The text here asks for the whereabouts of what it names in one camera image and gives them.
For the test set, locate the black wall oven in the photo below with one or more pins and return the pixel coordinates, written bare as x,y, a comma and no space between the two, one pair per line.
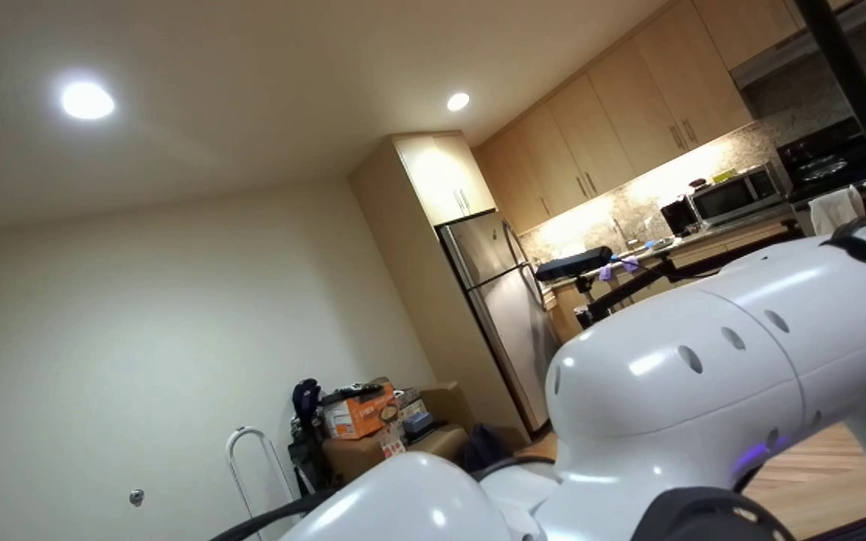
826,161

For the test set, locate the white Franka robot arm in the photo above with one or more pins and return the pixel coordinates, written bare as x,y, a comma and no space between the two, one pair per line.
674,391

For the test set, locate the light wood upper cabinets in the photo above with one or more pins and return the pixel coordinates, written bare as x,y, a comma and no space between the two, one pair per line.
615,109

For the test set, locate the black coffee maker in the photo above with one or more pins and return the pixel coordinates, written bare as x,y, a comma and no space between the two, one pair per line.
677,218

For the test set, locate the stainless steel fridge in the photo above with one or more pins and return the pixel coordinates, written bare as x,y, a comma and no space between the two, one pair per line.
504,309

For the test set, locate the silver microwave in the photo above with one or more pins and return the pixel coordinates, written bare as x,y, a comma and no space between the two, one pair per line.
735,197

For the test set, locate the white metal loop frame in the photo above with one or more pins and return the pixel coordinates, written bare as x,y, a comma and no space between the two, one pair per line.
242,435

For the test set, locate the white hanging towel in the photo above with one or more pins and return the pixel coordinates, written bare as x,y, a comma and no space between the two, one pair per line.
838,212

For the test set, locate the orange cardboard box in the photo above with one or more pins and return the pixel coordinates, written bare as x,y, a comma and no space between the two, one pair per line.
358,411

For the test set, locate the tall light wood cabinet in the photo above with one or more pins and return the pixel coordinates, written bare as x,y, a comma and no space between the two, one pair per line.
434,182

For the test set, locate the brown cardboard box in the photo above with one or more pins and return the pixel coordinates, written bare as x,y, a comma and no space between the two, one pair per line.
448,424

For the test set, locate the round ceiling light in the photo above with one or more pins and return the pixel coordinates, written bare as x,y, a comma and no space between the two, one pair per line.
86,101
459,101

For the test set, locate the range hood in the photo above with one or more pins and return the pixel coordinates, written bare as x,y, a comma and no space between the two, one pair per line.
804,46

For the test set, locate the black vertical pole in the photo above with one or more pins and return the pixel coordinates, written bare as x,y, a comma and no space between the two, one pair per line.
854,92

